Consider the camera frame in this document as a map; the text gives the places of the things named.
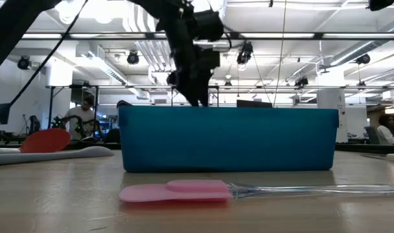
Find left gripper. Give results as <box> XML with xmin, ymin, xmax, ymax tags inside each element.
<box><xmin>156</xmin><ymin>6</ymin><xmax>221</xmax><ymax>107</ymax></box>

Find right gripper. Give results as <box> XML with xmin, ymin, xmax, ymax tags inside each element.
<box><xmin>367</xmin><ymin>0</ymin><xmax>394</xmax><ymax>12</ymax></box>

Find grey spoon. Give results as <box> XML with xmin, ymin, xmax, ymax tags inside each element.
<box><xmin>0</xmin><ymin>146</ymin><xmax>115</xmax><ymax>167</ymax></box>

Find red spoon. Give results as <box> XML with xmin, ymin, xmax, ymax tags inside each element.
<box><xmin>19</xmin><ymin>128</ymin><xmax>72</xmax><ymax>154</ymax></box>

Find teal plastic bin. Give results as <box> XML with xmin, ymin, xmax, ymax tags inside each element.
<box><xmin>118</xmin><ymin>105</ymin><xmax>340</xmax><ymax>173</ymax></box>

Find black ceiling spotlight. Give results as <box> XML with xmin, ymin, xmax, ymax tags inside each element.
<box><xmin>294</xmin><ymin>76</ymin><xmax>310</xmax><ymax>89</ymax></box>
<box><xmin>17</xmin><ymin>55</ymin><xmax>32</xmax><ymax>71</ymax></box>
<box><xmin>126</xmin><ymin>50</ymin><xmax>141</xmax><ymax>65</ymax></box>
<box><xmin>355</xmin><ymin>53</ymin><xmax>371</xmax><ymax>65</ymax></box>
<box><xmin>236</xmin><ymin>41</ymin><xmax>254</xmax><ymax>65</ymax></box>

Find white pillar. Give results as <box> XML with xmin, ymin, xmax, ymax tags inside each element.
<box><xmin>316</xmin><ymin>88</ymin><xmax>349</xmax><ymax>145</ymax></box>

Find person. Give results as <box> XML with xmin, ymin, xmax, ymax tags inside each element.
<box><xmin>377</xmin><ymin>114</ymin><xmax>394</xmax><ymax>146</ymax></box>
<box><xmin>64</xmin><ymin>96</ymin><xmax>97</xmax><ymax>140</ymax></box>

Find grey office chair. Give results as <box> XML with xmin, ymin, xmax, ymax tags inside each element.
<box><xmin>364</xmin><ymin>126</ymin><xmax>381</xmax><ymax>145</ymax></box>

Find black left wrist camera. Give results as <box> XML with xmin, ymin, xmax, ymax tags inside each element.
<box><xmin>192</xmin><ymin>9</ymin><xmax>225</xmax><ymax>42</ymax></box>

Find pink spatula clear handle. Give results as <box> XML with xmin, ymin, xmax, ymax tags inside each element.
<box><xmin>118</xmin><ymin>179</ymin><xmax>394</xmax><ymax>203</ymax></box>

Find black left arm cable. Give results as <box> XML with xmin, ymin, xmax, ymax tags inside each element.
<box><xmin>8</xmin><ymin>0</ymin><xmax>89</xmax><ymax>107</ymax></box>

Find blue wall screen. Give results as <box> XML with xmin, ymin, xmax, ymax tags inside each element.
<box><xmin>0</xmin><ymin>102</ymin><xmax>12</xmax><ymax>126</ymax></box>

